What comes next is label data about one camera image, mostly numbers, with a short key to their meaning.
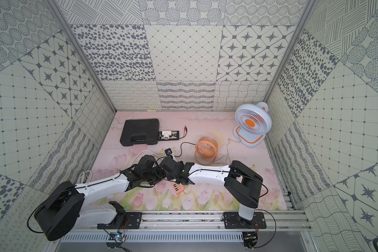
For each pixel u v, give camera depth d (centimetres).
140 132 100
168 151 76
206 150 90
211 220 76
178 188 82
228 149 94
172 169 64
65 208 42
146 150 99
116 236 71
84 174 87
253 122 87
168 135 101
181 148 101
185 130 108
